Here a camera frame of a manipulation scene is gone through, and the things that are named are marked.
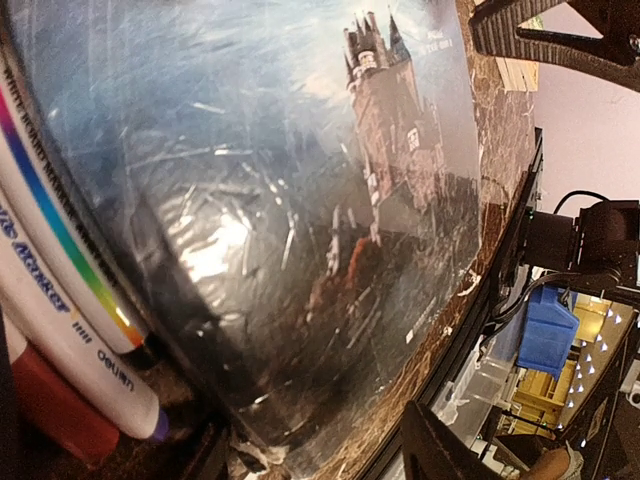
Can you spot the purple tipped white marker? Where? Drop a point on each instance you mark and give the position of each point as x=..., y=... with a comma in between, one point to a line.
x=37, y=306

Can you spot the orange green paperback book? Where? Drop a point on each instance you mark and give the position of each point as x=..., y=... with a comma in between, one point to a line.
x=518, y=75

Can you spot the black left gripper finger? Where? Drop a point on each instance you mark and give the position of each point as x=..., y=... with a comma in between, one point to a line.
x=431, y=451

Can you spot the red capped white marker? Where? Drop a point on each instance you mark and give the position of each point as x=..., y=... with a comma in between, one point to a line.
x=52, y=405

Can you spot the black tipped whiteboard marker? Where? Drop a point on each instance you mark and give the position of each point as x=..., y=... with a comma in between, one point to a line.
x=35, y=191

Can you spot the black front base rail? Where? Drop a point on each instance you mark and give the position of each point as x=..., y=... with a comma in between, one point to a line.
x=502, y=268

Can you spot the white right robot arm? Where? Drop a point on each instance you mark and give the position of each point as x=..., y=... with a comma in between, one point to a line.
x=598, y=252

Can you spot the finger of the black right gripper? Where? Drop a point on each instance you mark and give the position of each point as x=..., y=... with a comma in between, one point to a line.
x=550, y=30

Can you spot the Wuthering Heights dark book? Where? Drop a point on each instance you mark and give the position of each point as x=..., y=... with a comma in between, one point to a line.
x=292, y=187

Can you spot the blue plastic storage bin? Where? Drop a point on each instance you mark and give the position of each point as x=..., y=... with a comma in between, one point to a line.
x=549, y=331

